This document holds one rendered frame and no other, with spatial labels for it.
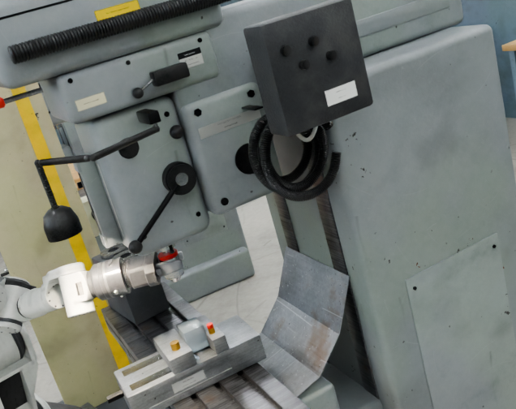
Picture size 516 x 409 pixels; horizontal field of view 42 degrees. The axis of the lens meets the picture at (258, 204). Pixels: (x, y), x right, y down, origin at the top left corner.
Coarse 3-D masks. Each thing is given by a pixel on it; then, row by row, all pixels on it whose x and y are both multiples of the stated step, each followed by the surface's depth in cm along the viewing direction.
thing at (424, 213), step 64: (384, 64) 149; (448, 64) 156; (384, 128) 151; (448, 128) 159; (384, 192) 154; (448, 192) 163; (512, 192) 172; (320, 256) 174; (384, 256) 157; (448, 256) 166; (512, 256) 176; (384, 320) 161; (448, 320) 169; (512, 320) 180; (384, 384) 169; (448, 384) 173; (512, 384) 184
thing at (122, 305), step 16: (96, 256) 218; (112, 256) 212; (128, 256) 206; (144, 288) 206; (160, 288) 209; (112, 304) 220; (128, 304) 204; (144, 304) 207; (160, 304) 210; (144, 320) 207
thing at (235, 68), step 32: (256, 0) 146; (288, 0) 148; (320, 0) 152; (352, 0) 156; (384, 0) 159; (416, 0) 163; (448, 0) 167; (224, 32) 143; (384, 32) 161; (416, 32) 165; (224, 64) 144; (192, 96) 143
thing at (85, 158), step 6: (72, 156) 127; (78, 156) 125; (84, 156) 124; (42, 162) 132; (48, 162) 131; (54, 162) 129; (60, 162) 128; (66, 162) 128; (72, 162) 126; (78, 162) 126
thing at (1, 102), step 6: (30, 90) 148; (36, 90) 148; (42, 90) 148; (12, 96) 146; (18, 96) 147; (24, 96) 147; (30, 96) 148; (0, 102) 145; (6, 102) 146; (0, 108) 146
